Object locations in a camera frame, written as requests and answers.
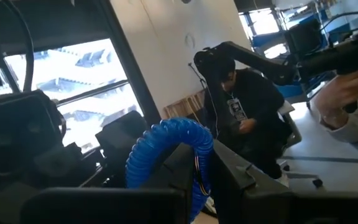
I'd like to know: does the person's hand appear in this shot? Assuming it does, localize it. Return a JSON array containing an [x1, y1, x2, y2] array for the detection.
[[314, 65, 358, 130]]

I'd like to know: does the grey office chair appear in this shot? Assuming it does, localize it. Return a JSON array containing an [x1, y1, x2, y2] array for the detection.
[[277, 100, 303, 149]]

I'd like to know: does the blue coil wristband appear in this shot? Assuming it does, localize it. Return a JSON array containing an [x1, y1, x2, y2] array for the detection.
[[124, 116, 214, 223]]

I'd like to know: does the person's forearm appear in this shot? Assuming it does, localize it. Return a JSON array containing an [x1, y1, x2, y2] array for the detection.
[[320, 83, 358, 144]]

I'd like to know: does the person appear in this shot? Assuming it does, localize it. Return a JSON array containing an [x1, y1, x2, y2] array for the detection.
[[203, 55, 293, 187]]

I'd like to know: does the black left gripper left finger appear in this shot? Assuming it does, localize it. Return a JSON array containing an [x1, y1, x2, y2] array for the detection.
[[140, 142, 197, 224]]

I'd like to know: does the wooden board stack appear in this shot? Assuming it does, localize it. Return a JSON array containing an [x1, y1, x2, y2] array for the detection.
[[163, 90, 206, 119]]

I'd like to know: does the black background monitor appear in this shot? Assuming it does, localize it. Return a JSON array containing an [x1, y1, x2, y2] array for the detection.
[[283, 18, 323, 58]]

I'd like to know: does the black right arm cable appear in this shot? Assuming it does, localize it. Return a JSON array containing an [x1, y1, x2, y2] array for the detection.
[[1, 0, 35, 93]]

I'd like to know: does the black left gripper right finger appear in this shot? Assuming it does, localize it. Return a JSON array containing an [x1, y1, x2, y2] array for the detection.
[[211, 139, 295, 224]]

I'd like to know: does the white name badge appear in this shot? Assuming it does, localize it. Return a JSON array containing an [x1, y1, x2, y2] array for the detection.
[[227, 98, 249, 122]]

